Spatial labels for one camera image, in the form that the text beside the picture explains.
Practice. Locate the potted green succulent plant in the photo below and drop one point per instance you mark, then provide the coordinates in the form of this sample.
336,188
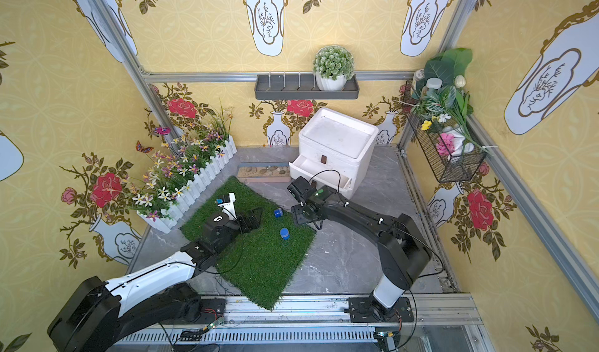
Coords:
333,67

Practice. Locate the green artificial grass mat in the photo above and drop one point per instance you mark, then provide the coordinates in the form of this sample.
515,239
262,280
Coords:
260,264

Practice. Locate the artificial flower bouquet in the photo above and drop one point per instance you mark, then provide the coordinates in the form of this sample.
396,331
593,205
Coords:
443,104

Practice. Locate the white fence flower planter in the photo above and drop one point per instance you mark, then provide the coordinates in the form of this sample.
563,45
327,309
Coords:
182,169

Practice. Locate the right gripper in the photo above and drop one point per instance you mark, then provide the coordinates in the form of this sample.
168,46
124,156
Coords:
303,202

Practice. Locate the white three-drawer cabinet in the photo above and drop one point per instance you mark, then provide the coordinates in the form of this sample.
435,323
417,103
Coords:
334,150

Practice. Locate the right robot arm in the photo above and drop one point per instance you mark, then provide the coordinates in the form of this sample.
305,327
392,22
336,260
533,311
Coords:
403,253

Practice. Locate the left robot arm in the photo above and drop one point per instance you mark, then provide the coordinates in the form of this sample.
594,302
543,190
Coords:
101,313

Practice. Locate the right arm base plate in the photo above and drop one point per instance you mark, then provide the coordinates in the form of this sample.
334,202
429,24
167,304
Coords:
369,310

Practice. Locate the tray of pebbles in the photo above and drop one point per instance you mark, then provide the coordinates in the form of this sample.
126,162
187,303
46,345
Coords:
264,173

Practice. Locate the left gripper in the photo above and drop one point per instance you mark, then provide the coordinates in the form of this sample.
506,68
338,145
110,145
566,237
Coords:
244,221

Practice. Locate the grey wall shelf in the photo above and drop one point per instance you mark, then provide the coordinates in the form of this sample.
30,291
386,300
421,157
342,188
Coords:
283,86

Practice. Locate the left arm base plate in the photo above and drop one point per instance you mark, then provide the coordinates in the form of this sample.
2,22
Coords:
204,310

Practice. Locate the black wire basket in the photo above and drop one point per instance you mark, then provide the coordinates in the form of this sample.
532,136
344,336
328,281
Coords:
445,171

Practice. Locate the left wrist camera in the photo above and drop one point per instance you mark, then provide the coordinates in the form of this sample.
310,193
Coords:
226,203

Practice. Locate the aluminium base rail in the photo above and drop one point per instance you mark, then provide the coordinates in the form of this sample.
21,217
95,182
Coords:
443,322

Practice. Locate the small circuit board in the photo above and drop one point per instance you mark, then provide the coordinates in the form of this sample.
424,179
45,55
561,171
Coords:
196,335

